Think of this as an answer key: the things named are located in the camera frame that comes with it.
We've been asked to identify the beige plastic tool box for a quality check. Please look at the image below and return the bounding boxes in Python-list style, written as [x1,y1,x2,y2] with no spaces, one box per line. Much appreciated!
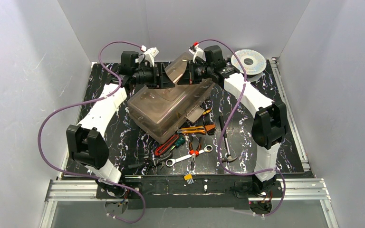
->
[127,53,215,143]

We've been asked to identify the orange handled pliers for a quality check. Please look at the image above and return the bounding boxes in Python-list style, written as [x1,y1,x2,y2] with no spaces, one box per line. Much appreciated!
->
[189,136,203,171]

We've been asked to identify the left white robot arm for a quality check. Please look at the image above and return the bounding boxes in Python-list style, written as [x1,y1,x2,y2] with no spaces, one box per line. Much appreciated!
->
[66,47,175,185]

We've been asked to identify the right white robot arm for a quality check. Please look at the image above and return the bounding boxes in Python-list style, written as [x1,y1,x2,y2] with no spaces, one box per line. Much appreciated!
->
[175,42,288,191]

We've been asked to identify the yellow black screwdriver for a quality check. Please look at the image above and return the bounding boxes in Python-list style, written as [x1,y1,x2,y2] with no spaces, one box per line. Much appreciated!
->
[202,109,211,115]

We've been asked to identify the yellow utility knife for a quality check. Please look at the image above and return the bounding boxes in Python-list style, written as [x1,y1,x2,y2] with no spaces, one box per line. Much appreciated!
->
[177,126,206,134]

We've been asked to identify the orange hex key set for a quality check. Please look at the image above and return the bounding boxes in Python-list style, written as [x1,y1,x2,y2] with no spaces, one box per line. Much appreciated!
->
[204,123,216,135]

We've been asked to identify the green stubby screwdriver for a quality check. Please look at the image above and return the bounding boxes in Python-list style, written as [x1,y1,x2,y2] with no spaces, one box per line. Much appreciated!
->
[173,135,186,148]

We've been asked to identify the red utility knife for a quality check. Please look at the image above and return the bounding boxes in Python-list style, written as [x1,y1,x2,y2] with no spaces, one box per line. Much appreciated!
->
[154,134,179,157]

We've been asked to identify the silver combination wrench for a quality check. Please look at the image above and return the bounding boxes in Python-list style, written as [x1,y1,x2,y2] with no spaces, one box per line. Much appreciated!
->
[165,145,213,167]

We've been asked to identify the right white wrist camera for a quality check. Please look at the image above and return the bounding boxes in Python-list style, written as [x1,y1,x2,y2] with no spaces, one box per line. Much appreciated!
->
[188,41,204,62]

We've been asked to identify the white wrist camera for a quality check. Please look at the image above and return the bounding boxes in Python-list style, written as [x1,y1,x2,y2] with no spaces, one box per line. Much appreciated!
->
[188,41,204,62]
[140,45,159,67]

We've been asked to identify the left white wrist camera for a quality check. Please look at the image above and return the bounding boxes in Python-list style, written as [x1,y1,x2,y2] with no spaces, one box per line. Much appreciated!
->
[140,45,159,67]

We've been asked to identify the black grey wire stripper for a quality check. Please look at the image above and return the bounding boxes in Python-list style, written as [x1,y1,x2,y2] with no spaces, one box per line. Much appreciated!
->
[128,151,173,169]

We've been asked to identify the black handled hammer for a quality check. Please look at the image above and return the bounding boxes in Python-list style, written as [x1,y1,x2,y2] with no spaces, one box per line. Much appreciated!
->
[218,114,238,163]

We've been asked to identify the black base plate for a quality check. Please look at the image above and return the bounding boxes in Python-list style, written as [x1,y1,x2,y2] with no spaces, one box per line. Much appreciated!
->
[95,174,284,210]

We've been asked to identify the aluminium frame rail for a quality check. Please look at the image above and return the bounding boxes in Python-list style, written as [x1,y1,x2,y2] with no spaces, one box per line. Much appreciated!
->
[48,59,332,217]

